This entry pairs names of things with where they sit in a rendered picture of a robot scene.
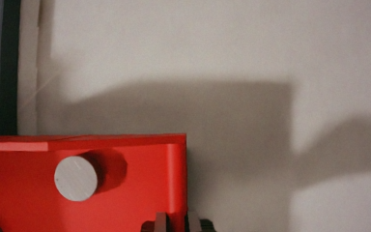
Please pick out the red bin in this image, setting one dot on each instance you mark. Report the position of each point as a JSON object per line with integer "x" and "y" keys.
{"x": 132, "y": 191}

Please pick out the grey metal shelf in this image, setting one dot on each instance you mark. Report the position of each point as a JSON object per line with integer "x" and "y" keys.
{"x": 9, "y": 25}

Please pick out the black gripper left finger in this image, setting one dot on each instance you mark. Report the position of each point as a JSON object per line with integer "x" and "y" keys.
{"x": 160, "y": 225}

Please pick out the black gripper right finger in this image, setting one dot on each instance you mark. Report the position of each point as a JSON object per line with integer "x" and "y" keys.
{"x": 192, "y": 223}

